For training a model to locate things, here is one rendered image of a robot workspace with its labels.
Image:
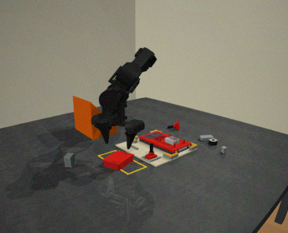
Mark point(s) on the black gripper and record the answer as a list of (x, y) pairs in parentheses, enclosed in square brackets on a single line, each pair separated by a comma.
[(132, 127)]

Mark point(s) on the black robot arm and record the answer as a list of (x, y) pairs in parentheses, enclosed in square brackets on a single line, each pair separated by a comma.
[(126, 80)]

